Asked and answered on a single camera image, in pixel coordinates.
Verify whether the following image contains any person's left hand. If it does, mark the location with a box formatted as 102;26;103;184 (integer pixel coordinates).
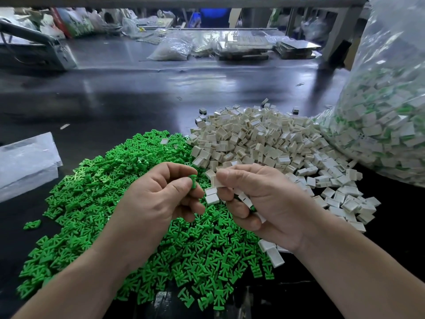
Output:
106;162;207;265

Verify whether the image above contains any person's right hand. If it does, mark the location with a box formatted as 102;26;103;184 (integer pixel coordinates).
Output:
214;163;321;254

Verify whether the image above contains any small white plastic part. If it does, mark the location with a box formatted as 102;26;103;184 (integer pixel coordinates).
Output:
204;187;220;205
237;192;255;210

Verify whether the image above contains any pile of green plastic clips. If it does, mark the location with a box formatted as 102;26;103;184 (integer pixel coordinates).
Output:
16;129;276;311

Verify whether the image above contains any pile of white plastic caps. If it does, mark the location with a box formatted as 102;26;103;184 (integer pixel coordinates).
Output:
189;101;383;268

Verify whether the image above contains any clear plastic bag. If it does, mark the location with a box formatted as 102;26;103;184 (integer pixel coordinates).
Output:
319;0;425;189

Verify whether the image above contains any person's right forearm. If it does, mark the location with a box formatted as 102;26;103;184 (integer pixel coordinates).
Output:
295;222;425;319

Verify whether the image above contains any person's left forearm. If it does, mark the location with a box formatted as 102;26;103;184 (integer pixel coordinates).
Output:
12;239;140;319

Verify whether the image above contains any small clear bag of parts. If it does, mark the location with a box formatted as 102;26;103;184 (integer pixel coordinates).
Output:
147;35;194;61

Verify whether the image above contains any stack of clear flat bags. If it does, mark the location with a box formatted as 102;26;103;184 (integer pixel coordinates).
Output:
0;132;63;203

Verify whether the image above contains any dark flat tray stack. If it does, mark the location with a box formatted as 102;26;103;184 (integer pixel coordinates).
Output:
275;38;323;60

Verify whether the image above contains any blue crate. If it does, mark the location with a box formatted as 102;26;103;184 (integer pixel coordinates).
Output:
193;8;233;28

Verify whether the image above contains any grey heat sealer machine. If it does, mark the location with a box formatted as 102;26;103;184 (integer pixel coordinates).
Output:
0;18;77;70

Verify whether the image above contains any grey metal horizontal bar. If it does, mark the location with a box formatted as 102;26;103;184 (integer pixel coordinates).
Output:
0;0;367;9

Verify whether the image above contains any grey metal slanted post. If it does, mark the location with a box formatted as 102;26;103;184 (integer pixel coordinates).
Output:
321;0;366;67

